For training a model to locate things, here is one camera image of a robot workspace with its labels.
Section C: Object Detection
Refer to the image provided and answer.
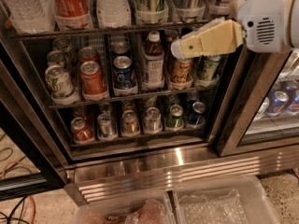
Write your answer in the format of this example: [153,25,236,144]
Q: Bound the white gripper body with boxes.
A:
[231,0,299,53]

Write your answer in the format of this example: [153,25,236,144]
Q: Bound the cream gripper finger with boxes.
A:
[171,17,243,59]

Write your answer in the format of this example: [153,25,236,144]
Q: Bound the green white can front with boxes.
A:
[196,55,221,87]

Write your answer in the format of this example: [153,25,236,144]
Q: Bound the gold orange can front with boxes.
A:
[170,59,193,90]

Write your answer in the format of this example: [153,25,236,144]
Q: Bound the green silver tall can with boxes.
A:
[135,0,166,24]

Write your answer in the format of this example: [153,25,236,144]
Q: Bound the blue can bottom shelf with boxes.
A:
[187,102,206,128]

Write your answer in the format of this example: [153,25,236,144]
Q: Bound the blue pepsi can right fridge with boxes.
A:
[266,91,289,116]

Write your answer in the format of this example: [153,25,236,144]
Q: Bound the green can bottom shelf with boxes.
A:
[165,104,184,131]

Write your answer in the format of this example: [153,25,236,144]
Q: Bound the blue pepsi can rear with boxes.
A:
[111,42,131,59]

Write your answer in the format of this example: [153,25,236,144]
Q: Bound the blue pepsi can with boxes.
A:
[111,42,131,59]
[112,56,138,96]

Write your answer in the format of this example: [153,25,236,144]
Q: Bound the blue pepsi can front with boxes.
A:
[112,56,138,96]

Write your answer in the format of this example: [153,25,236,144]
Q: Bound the white can bottom shelf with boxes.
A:
[144,107,162,134]

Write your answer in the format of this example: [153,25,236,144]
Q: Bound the stainless steel beverage fridge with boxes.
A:
[0,0,299,207]

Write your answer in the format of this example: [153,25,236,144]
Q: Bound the gold can bottom shelf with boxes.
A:
[121,110,140,136]

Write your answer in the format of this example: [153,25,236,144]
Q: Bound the red soda can rear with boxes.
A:
[78,47,100,63]

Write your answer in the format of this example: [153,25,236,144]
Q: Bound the red soda can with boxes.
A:
[78,47,100,63]
[80,61,108,101]

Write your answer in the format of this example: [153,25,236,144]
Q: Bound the red soda can front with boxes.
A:
[80,61,108,101]

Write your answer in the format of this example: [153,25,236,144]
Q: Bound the silver can bottom shelf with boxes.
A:
[97,113,117,140]

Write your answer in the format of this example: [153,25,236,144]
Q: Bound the white green can middle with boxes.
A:
[47,50,67,68]

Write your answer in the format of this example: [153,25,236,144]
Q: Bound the white green soda can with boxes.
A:
[45,64,79,105]

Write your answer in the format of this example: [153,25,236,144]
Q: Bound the red can bottom shelf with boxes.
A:
[70,118,94,144]

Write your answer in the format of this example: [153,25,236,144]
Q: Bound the open fridge glass door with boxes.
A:
[0,62,66,201]

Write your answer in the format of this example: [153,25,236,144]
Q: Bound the brown iced tea bottle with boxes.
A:
[143,31,164,89]

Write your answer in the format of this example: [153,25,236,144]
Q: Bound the white labelled bottle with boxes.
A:
[96,0,131,28]

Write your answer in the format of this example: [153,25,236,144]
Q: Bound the red cola bottle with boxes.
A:
[54,0,93,31]

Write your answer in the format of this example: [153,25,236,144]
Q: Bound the clear plastic bin right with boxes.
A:
[173,175,280,224]

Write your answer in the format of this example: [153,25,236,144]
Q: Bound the clear plastic bin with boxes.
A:
[70,190,176,224]
[173,175,280,224]

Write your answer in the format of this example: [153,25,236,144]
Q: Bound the clear plastic bin left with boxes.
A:
[70,190,176,224]

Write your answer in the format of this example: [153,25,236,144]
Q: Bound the clear water bottle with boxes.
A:
[4,0,55,34]

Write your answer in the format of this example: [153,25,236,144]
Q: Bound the orange cable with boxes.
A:
[0,160,37,224]

